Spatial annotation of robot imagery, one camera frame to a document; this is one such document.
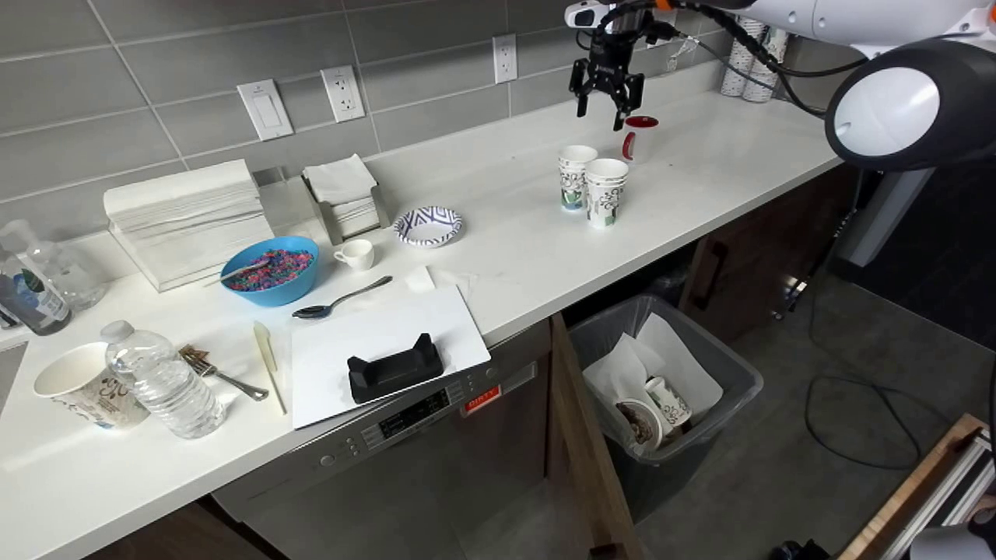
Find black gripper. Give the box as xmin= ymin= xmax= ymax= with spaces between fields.
xmin=567 ymin=5 xmax=645 ymax=130

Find patterned paper cup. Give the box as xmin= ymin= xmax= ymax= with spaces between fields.
xmin=585 ymin=160 xmax=628 ymax=227
xmin=558 ymin=145 xmax=598 ymax=215

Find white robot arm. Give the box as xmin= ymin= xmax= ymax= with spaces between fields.
xmin=565 ymin=0 xmax=996 ymax=170

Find stacked cups in corner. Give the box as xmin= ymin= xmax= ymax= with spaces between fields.
xmin=723 ymin=19 xmax=787 ymax=103

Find white mug red interior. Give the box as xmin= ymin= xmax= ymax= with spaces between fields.
xmin=623 ymin=116 xmax=660 ymax=162

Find patterned paper bowl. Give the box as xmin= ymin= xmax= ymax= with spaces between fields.
xmin=395 ymin=206 xmax=465 ymax=249

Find napkin holder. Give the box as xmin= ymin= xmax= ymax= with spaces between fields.
xmin=302 ymin=156 xmax=379 ymax=242

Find small white cup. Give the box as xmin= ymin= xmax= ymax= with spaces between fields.
xmin=332 ymin=240 xmax=376 ymax=270

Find white cutting board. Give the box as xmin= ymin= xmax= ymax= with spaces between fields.
xmin=288 ymin=281 xmax=492 ymax=428

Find grey trash bin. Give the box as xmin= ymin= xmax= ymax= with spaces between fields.
xmin=570 ymin=295 xmax=762 ymax=516

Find black holder object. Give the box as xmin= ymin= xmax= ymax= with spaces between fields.
xmin=350 ymin=333 xmax=443 ymax=400

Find metal spoon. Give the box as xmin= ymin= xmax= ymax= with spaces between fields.
xmin=292 ymin=277 xmax=393 ymax=320

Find blue bowl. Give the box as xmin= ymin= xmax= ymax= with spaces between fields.
xmin=221 ymin=236 xmax=322 ymax=307

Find open cabinet door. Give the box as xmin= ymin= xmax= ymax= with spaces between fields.
xmin=550 ymin=314 xmax=640 ymax=560

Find dishwasher front panel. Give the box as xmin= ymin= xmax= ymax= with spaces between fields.
xmin=216 ymin=324 xmax=550 ymax=560

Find wooden knife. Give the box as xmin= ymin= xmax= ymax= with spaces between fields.
xmin=252 ymin=324 xmax=291 ymax=415

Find metal fork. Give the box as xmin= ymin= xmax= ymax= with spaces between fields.
xmin=181 ymin=344 xmax=269 ymax=400

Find clear water bottle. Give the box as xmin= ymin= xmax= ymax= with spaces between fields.
xmin=101 ymin=320 xmax=225 ymax=440

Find large paper cup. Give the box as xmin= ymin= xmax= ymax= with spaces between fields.
xmin=35 ymin=341 xmax=151 ymax=428

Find glass soap container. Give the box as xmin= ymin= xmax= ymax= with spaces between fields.
xmin=0 ymin=221 xmax=73 ymax=335

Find wall outlet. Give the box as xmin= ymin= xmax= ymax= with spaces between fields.
xmin=322 ymin=66 xmax=365 ymax=121

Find wall light switch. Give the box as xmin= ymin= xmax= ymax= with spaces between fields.
xmin=238 ymin=82 xmax=292 ymax=139

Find black power cable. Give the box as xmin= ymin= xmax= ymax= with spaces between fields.
xmin=803 ymin=289 xmax=937 ymax=472

